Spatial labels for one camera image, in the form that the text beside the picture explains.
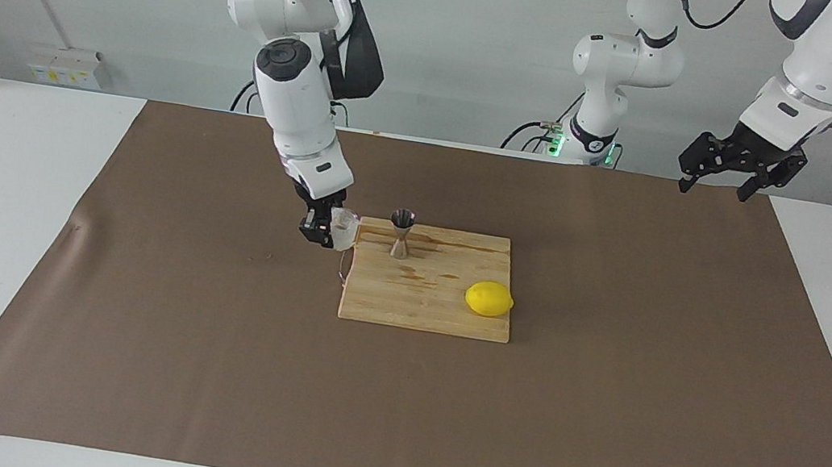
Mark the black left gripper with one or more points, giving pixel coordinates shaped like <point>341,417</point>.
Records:
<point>757,154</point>

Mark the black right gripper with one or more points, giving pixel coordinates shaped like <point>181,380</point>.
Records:
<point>319,199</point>

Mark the clear textured glass cup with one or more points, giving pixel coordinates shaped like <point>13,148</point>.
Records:
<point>345,230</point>

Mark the steel double jigger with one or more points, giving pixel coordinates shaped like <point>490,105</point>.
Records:
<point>401,235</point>

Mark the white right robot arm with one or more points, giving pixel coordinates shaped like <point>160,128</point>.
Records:
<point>296,103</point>

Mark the wooden cutting board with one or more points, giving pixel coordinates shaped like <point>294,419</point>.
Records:
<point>439,302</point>

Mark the yellow lemon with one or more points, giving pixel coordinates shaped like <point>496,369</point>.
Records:
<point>489,299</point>

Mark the brown paper table mat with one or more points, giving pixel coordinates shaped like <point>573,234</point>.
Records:
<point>602,414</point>

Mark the white wall socket box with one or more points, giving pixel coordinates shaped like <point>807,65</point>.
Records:
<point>65,66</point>

